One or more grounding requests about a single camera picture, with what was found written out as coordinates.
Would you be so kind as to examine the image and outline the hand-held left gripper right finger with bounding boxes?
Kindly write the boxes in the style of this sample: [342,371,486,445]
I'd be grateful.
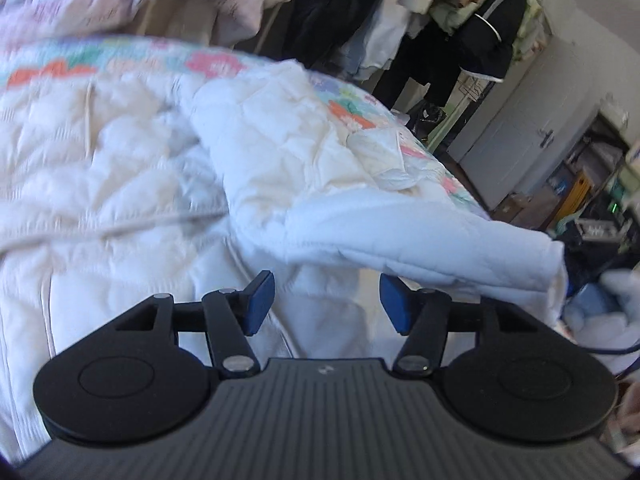
[379,272,551,376]

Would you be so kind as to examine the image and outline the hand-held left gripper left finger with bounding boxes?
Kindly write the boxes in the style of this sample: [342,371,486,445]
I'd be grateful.
[115,270,276,378]

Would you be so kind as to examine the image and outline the white quilted jacket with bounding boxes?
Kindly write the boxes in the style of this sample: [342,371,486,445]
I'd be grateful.
[0,60,570,466]

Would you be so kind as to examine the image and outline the white hanging clothes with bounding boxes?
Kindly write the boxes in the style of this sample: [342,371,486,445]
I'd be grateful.
[345,0,421,83]

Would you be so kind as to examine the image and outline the light blue plush cloth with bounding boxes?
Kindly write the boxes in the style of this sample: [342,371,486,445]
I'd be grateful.
[562,269,640,353]

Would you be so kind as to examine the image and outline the white door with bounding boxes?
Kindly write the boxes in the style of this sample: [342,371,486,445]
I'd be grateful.
[459,35,612,212]

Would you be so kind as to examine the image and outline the cluttered shelf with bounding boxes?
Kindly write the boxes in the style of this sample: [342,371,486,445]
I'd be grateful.
[547,92,640,266]

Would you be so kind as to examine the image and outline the floral bed sheet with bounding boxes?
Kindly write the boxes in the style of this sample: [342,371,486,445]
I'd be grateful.
[0,35,492,221]

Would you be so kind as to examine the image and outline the black jacket with white piping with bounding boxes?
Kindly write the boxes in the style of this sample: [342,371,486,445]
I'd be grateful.
[375,0,532,111]

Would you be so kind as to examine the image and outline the dark hanging garment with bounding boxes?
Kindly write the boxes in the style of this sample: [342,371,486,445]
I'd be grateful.
[285,0,388,78]

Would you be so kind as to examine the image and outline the dark cable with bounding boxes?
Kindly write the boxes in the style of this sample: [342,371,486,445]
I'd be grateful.
[567,337,640,358]

